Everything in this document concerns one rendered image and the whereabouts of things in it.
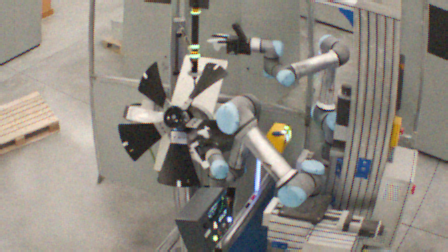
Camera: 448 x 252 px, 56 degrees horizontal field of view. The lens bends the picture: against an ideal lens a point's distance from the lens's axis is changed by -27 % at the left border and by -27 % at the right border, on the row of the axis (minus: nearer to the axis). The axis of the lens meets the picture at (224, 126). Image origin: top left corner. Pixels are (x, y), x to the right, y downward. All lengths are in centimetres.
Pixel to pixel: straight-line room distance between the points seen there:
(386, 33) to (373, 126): 48
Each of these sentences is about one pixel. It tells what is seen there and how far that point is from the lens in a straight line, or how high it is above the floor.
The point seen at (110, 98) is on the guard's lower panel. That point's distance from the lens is 407.
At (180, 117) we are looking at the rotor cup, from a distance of 285.
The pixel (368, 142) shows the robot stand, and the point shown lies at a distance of 245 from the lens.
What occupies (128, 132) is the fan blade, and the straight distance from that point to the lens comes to 298.
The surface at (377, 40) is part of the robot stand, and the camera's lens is 224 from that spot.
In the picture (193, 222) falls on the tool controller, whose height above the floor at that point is 124.
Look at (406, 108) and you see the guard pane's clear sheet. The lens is 330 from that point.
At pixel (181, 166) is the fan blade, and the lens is 285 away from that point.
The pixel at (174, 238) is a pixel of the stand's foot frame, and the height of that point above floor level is 7.
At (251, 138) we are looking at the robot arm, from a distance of 230.
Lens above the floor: 254
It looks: 28 degrees down
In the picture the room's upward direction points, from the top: 1 degrees clockwise
